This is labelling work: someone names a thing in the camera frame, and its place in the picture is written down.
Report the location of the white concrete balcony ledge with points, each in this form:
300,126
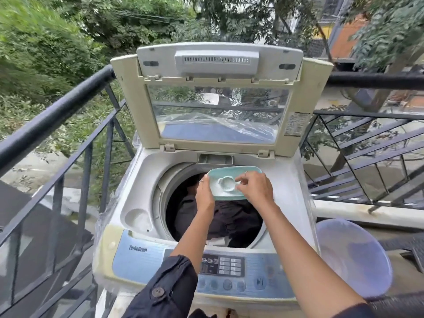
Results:
364,213
102,304

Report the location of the person's left hand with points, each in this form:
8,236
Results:
204,198

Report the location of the beige blue washing machine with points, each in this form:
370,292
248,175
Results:
139,202

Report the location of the person's left forearm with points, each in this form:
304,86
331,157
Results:
192,241

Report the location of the dark woven plastic stool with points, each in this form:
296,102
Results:
404,243

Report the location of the light blue detergent tray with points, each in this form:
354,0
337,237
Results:
218,173

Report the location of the pale blue detergent scoop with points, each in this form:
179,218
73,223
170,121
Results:
228,183

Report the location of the black metal balcony railing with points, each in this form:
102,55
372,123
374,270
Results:
49,119

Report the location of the person's dark trousers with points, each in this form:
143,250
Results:
202,314

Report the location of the person's right hand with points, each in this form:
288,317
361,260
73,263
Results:
258,190

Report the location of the dark neighbouring roof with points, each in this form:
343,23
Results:
33,235

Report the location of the lavender plastic laundry basin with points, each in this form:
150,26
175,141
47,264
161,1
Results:
354,258

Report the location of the person's dark left sleeve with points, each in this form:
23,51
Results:
165,291

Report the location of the green trees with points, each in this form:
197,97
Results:
49,39

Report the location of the person's right forearm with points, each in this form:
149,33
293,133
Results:
304,261

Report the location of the person's dark right sleeve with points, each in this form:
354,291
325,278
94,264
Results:
354,311

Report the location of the orange yellow building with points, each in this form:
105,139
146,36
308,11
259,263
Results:
344,39

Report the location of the person's dark sleeve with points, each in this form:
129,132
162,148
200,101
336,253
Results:
165,291
354,311

